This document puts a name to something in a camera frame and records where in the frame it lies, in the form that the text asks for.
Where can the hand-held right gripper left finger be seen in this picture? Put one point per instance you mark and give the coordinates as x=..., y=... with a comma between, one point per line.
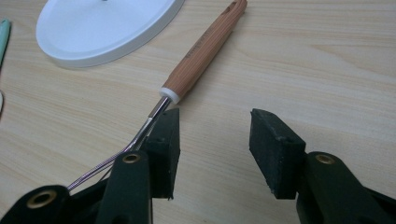
x=129, y=186

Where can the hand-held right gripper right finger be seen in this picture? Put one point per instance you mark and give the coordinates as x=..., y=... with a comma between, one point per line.
x=277, y=155

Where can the white utensil rack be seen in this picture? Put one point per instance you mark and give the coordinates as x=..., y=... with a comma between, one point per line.
x=102, y=31

